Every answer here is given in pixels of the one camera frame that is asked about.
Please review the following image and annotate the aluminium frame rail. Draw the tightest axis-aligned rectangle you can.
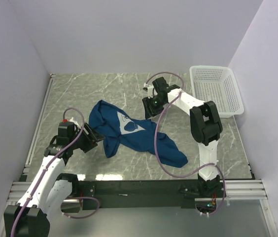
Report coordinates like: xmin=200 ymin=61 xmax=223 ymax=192
xmin=0 ymin=73 xmax=278 ymax=237

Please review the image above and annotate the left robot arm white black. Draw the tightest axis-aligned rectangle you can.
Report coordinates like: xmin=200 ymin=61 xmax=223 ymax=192
xmin=3 ymin=119 xmax=104 ymax=237

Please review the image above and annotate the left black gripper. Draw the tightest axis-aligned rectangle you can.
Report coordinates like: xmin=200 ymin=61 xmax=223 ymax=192
xmin=69 ymin=122 xmax=104 ymax=153

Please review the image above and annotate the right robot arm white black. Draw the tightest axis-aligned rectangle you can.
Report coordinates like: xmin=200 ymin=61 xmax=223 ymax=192
xmin=142 ymin=77 xmax=223 ymax=197

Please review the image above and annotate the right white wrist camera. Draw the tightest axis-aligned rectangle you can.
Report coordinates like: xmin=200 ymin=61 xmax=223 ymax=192
xmin=143 ymin=83 xmax=157 ymax=98

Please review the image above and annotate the blue t-shirt with print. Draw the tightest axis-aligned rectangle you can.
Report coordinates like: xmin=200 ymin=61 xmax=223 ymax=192
xmin=89 ymin=100 xmax=188 ymax=168

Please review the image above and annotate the white perforated plastic basket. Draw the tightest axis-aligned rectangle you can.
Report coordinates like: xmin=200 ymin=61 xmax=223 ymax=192
xmin=190 ymin=65 xmax=244 ymax=118

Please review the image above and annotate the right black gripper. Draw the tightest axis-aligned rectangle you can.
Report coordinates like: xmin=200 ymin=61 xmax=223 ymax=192
xmin=141 ymin=95 xmax=166 ymax=119

